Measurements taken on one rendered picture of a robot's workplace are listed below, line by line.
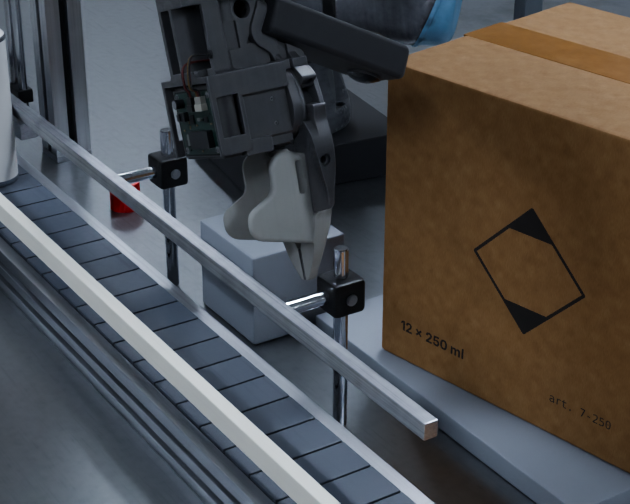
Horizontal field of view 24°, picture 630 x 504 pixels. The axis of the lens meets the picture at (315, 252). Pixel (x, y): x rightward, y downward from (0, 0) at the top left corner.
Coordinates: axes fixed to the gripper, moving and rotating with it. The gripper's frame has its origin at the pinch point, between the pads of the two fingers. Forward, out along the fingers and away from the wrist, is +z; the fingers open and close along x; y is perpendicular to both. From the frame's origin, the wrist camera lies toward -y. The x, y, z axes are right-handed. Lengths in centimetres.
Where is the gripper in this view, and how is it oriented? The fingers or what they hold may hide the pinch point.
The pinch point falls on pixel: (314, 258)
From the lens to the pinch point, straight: 100.4
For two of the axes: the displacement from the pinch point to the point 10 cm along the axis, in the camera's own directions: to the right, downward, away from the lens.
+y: -8.4, 2.4, -4.8
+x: 5.1, 0.5, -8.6
